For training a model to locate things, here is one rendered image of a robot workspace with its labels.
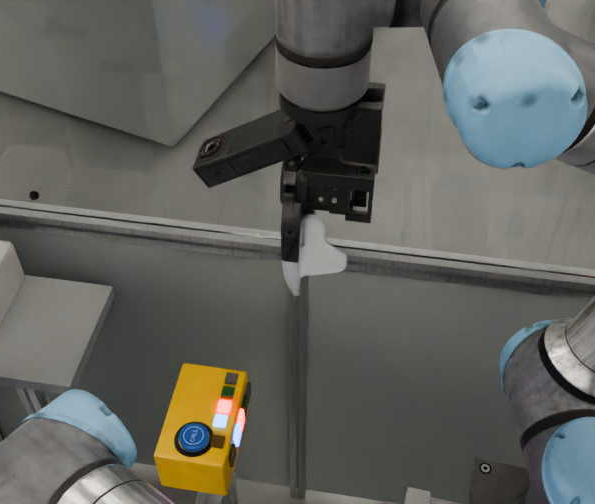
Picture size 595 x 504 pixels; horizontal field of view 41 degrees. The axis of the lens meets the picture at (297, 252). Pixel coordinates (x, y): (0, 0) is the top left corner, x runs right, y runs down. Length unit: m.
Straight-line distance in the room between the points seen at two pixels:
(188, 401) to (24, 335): 0.50
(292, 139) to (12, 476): 0.33
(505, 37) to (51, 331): 1.23
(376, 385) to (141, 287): 0.55
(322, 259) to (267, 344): 0.99
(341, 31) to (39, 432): 0.35
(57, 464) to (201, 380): 0.66
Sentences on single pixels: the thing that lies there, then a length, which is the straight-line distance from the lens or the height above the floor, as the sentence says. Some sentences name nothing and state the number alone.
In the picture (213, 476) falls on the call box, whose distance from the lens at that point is 1.16.
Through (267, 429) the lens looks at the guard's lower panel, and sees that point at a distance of 2.01.
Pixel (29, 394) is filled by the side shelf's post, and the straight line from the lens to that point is 1.79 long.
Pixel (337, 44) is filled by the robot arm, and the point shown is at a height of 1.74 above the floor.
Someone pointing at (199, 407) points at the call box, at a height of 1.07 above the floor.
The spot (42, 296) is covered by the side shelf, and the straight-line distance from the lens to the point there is 1.64.
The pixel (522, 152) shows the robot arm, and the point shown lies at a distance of 0.49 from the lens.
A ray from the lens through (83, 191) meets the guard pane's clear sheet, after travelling 1.52.
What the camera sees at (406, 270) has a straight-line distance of 1.47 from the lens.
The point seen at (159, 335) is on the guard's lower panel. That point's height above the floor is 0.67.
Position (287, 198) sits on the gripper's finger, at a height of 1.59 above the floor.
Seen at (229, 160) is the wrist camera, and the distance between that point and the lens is 0.70.
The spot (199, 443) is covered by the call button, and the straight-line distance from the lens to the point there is 1.13.
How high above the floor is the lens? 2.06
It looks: 47 degrees down
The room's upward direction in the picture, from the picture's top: straight up
